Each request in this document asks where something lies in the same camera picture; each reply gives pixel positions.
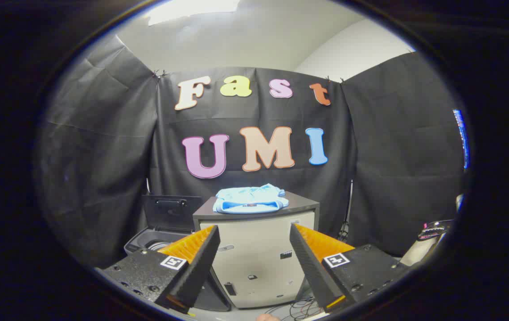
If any white cabinet with grey top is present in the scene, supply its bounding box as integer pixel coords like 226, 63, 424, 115
192, 192, 320, 309

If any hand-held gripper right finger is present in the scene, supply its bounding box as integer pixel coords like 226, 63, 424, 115
289, 223, 411, 313

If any computer monitor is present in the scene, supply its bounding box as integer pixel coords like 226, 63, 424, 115
453, 108, 470, 170

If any grey washing machine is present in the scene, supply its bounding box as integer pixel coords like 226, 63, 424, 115
124, 226, 233, 312

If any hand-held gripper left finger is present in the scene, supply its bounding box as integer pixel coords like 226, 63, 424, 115
95, 224, 222, 315

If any light blue shirt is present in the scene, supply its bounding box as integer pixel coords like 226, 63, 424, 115
213, 183, 290, 214

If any black device with pink detail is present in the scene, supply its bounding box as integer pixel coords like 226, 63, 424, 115
417, 220, 454, 241

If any bundle of floor cables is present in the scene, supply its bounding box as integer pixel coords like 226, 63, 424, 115
266, 296, 326, 321

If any dark washing machine lid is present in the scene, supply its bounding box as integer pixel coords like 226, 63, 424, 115
142, 194, 203, 233

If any black backdrop cloth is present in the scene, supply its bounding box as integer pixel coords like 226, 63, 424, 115
36, 36, 467, 268

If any beige stand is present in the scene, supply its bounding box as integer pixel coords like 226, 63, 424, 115
399, 236, 442, 267

